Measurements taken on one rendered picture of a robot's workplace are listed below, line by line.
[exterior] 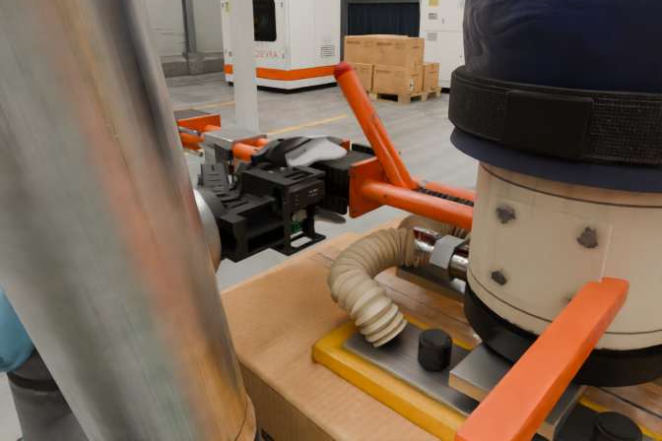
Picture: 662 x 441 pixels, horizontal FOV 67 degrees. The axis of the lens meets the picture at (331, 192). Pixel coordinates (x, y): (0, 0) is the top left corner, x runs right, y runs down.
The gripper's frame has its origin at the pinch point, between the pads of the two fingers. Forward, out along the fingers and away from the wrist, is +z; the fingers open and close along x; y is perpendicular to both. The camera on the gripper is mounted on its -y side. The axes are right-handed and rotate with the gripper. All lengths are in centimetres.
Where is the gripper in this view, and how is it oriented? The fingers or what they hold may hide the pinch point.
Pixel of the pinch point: (330, 170)
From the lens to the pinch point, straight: 59.2
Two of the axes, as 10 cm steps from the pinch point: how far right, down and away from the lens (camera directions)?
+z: 6.7, -2.6, 7.0
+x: 0.0, -9.4, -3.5
